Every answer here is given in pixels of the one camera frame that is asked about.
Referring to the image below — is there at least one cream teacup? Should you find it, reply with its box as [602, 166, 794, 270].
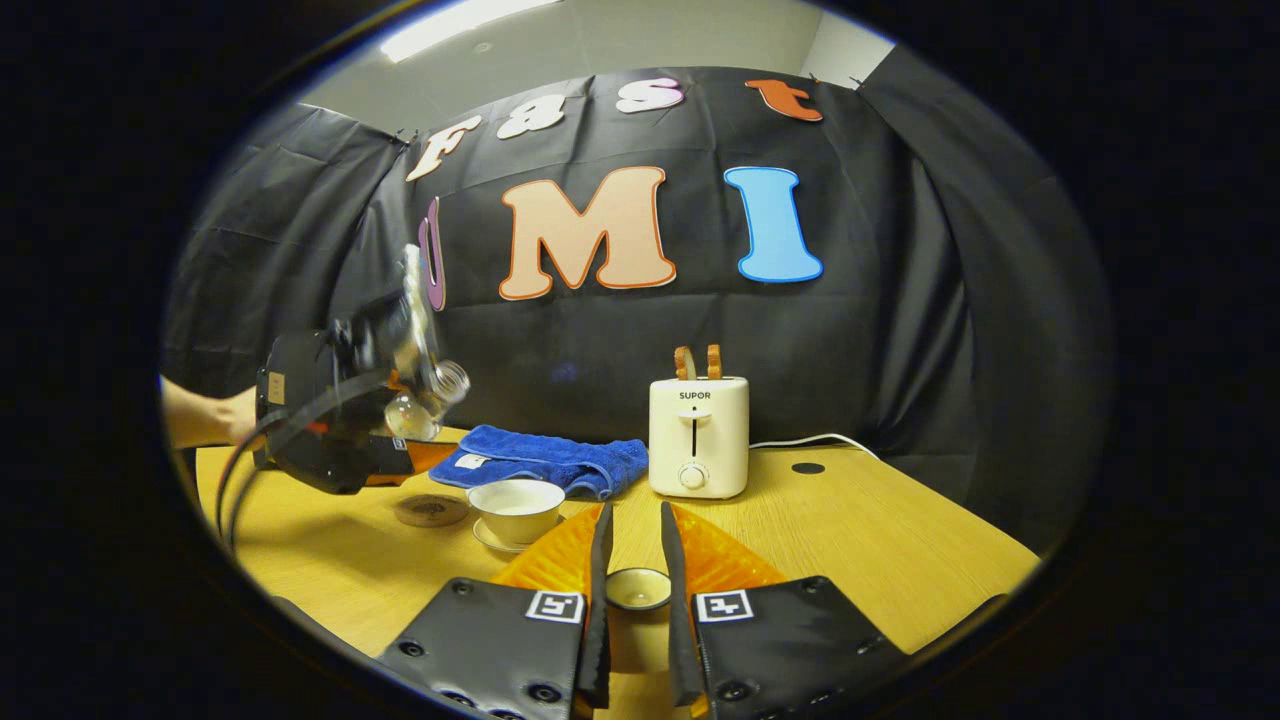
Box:
[467, 479, 567, 546]

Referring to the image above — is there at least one blue towel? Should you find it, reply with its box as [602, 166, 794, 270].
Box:
[428, 424, 650, 502]

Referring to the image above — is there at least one white toaster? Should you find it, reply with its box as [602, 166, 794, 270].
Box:
[648, 376, 751, 500]

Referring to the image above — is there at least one cream saucer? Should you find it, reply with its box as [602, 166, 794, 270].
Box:
[472, 515, 571, 554]

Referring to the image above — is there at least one white toaster cable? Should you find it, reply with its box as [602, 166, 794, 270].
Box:
[748, 432, 881, 461]

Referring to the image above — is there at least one round wooden coaster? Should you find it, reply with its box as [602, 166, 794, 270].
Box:
[393, 494, 470, 529]

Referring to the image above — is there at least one clear water bottle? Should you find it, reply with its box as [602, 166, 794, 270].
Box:
[383, 243, 473, 444]

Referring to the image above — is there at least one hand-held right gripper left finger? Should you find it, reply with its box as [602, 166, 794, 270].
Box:
[375, 500, 615, 720]

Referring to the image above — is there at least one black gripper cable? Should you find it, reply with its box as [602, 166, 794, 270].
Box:
[214, 370, 393, 546]
[228, 400, 341, 557]

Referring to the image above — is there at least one black backdrop cloth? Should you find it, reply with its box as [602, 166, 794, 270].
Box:
[160, 45, 1116, 551]

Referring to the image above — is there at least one cream teacup lid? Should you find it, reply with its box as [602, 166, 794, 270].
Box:
[605, 567, 673, 613]

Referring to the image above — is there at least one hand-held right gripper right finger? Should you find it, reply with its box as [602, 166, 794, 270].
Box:
[660, 500, 913, 720]

